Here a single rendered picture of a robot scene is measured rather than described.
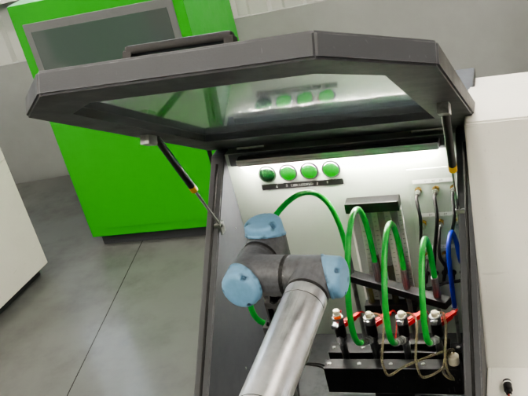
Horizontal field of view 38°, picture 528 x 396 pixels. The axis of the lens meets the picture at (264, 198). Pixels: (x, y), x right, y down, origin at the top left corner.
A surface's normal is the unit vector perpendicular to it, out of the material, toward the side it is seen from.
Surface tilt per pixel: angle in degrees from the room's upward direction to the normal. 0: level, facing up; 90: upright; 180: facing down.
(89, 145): 90
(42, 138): 90
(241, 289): 90
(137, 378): 0
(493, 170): 76
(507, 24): 90
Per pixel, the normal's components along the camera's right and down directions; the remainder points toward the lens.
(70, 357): -0.22, -0.87
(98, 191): -0.21, 0.48
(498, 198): -0.32, 0.26
